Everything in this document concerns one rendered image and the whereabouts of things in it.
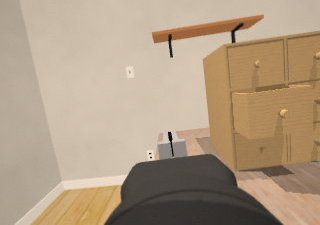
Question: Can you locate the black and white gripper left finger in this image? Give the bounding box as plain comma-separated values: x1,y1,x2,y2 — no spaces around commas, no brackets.
157,132,173,160

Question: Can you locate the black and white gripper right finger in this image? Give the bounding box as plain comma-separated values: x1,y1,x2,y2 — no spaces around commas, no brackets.
170,131,188,158

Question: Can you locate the small brown wooden chest of drawers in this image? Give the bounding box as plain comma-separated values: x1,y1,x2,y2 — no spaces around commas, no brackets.
203,31,320,171

